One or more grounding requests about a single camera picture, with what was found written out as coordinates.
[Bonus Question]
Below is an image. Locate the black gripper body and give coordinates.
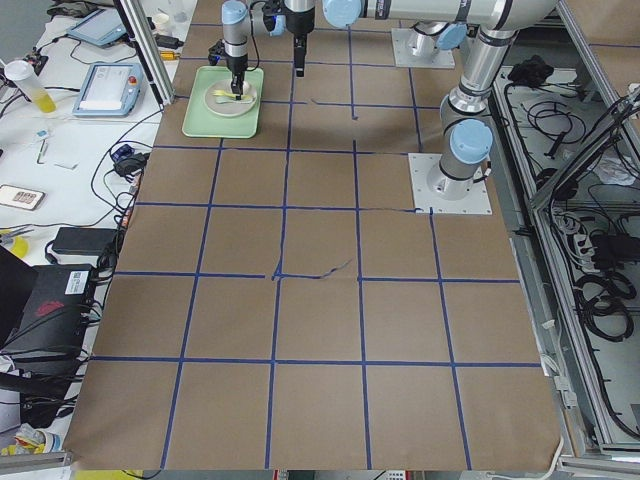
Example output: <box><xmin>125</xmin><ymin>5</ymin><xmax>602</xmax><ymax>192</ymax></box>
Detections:
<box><xmin>283</xmin><ymin>6</ymin><xmax>315</xmax><ymax>77</ymax></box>
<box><xmin>226</xmin><ymin>54</ymin><xmax>248</xmax><ymax>98</ymax></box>

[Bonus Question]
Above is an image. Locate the yellow plastic fork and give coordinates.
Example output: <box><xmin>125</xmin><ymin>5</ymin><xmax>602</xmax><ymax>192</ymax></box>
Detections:
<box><xmin>211</xmin><ymin>90</ymin><xmax>256</xmax><ymax>104</ymax></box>

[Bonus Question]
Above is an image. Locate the beige round plate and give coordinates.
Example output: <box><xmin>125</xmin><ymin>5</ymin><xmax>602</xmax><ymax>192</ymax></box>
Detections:
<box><xmin>204</xmin><ymin>80</ymin><xmax>258</xmax><ymax>118</ymax></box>

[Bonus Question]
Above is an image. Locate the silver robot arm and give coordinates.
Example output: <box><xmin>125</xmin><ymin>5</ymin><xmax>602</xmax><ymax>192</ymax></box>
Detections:
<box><xmin>221</xmin><ymin>1</ymin><xmax>286</xmax><ymax>100</ymax></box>
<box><xmin>323</xmin><ymin>1</ymin><xmax>557</xmax><ymax>119</ymax></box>

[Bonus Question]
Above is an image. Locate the light green plastic tray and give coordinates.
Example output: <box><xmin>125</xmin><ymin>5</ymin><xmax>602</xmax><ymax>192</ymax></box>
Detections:
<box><xmin>182</xmin><ymin>66</ymin><xmax>264</xmax><ymax>139</ymax></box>

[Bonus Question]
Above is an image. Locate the blue teach pendant near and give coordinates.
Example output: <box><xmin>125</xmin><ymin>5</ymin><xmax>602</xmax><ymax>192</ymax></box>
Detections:
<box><xmin>72</xmin><ymin>63</ymin><xmax>143</xmax><ymax>117</ymax></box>

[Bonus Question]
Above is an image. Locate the blue teach pendant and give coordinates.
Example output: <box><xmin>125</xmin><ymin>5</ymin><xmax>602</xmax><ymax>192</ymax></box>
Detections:
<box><xmin>67</xmin><ymin>9</ymin><xmax>126</xmax><ymax>48</ymax></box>
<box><xmin>72</xmin><ymin>63</ymin><xmax>143</xmax><ymax>117</ymax></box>

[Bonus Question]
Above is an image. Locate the blue teach pendant far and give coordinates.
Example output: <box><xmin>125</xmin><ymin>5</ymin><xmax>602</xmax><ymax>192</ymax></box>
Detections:
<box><xmin>67</xmin><ymin>9</ymin><xmax>126</xmax><ymax>48</ymax></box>

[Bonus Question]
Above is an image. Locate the clear bottle yellow liquid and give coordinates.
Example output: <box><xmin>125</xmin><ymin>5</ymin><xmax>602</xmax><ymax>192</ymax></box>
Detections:
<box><xmin>4</xmin><ymin>60</ymin><xmax>56</xmax><ymax>113</ymax></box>

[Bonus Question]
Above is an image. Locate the black power brick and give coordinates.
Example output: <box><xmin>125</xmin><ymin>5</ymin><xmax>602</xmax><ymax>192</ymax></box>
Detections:
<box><xmin>52</xmin><ymin>227</ymin><xmax>116</xmax><ymax>256</ymax></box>

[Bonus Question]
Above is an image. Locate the black computer case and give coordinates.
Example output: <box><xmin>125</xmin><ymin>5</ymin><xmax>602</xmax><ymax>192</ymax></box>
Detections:
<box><xmin>1</xmin><ymin>249</ymin><xmax>96</xmax><ymax>357</ymax></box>

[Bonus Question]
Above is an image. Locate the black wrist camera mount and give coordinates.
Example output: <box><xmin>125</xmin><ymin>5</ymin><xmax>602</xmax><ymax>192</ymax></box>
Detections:
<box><xmin>207</xmin><ymin>39</ymin><xmax>226</xmax><ymax>66</ymax></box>

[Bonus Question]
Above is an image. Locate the aluminium frame post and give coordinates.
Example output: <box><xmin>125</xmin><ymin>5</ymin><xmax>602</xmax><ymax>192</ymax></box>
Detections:
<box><xmin>113</xmin><ymin>0</ymin><xmax>175</xmax><ymax>106</ymax></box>

